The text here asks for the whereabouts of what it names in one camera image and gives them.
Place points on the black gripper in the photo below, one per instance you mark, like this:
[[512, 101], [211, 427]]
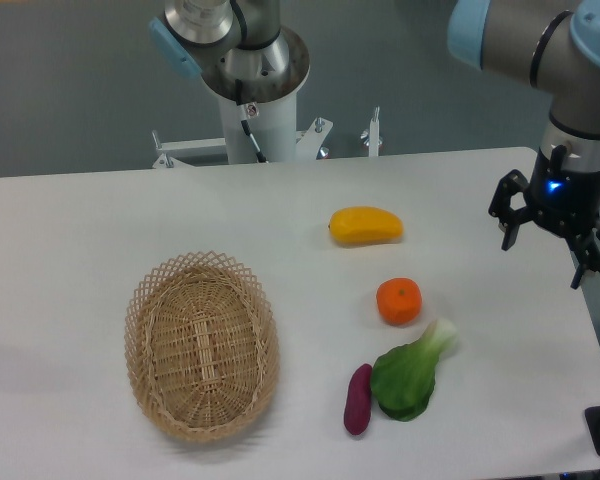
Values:
[[565, 203]]

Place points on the green bok choy vegetable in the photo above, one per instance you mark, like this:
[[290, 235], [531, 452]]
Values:
[[403, 379]]

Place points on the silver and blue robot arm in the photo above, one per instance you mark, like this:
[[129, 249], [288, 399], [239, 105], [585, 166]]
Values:
[[255, 66]]

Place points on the orange tangerine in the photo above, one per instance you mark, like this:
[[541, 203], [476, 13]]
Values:
[[399, 301]]

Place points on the yellow mango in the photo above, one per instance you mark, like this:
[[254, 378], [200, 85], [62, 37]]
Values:
[[359, 225]]

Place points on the purple sweet potato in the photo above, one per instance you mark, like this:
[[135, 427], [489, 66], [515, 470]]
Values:
[[358, 405]]

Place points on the woven wicker basket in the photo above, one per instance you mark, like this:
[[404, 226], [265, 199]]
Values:
[[201, 347]]

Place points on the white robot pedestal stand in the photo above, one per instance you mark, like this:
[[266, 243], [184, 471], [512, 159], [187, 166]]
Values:
[[252, 133]]

